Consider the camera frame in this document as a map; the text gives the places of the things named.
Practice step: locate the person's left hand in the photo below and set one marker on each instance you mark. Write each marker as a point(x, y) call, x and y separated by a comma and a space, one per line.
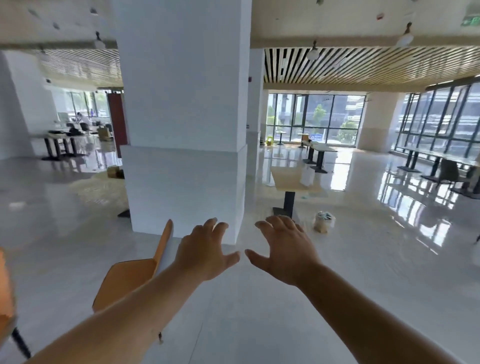
point(198, 255)

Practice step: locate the person's right hand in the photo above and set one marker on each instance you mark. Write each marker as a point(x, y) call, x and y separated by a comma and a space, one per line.
point(287, 255)

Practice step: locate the person's left thumb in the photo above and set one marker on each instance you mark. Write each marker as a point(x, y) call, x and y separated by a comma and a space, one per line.
point(228, 259)

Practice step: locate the person's right thumb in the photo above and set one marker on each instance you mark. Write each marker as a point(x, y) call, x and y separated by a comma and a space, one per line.
point(257, 258)

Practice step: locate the person's left forearm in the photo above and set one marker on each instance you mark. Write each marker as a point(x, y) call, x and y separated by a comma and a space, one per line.
point(123, 322)

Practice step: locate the person's right forearm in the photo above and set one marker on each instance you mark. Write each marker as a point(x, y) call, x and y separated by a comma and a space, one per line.
point(367, 318)

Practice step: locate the clear plastic bag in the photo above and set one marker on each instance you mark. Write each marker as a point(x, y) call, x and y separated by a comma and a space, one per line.
point(324, 223)

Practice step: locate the orange chair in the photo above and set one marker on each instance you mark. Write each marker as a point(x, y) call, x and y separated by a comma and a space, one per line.
point(127, 273)
point(7, 296)

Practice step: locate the small yellow bin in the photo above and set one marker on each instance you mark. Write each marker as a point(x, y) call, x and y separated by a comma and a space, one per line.
point(269, 141)

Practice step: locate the long white table black legs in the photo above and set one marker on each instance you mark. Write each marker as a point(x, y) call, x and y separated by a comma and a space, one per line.
point(318, 152)

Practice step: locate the small round table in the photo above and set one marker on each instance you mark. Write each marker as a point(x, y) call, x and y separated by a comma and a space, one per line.
point(280, 137)

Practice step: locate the cardboard box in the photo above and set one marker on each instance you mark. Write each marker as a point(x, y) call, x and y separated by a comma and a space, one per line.
point(114, 172)

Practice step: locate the white square pillar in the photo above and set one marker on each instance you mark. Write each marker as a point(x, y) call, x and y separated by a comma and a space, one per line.
point(183, 120)

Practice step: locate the red-brown partition panel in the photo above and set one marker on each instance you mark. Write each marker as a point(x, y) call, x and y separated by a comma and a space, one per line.
point(117, 123)

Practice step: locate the round white pillar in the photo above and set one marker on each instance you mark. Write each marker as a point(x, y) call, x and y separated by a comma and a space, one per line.
point(378, 122)

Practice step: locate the white table with black legs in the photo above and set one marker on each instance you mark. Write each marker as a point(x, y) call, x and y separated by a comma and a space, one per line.
point(60, 144)

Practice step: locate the long table by window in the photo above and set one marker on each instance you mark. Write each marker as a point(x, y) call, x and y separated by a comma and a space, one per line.
point(435, 155)

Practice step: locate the dark grey chair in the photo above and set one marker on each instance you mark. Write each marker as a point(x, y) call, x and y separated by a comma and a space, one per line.
point(448, 172)

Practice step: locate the white pendant lamp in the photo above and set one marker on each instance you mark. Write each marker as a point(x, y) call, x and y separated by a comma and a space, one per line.
point(99, 42)
point(405, 37)
point(313, 52)

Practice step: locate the green exit sign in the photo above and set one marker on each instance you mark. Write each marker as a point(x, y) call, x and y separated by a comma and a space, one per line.
point(470, 20)

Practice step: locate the wooden table with black pedestal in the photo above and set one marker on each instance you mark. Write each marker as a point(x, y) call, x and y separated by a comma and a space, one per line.
point(290, 180)

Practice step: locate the glass window wall with trees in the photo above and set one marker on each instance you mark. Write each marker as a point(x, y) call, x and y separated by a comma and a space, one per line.
point(315, 118)

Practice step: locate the large glass window wall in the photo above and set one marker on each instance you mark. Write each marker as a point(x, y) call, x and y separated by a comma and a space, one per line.
point(438, 120)

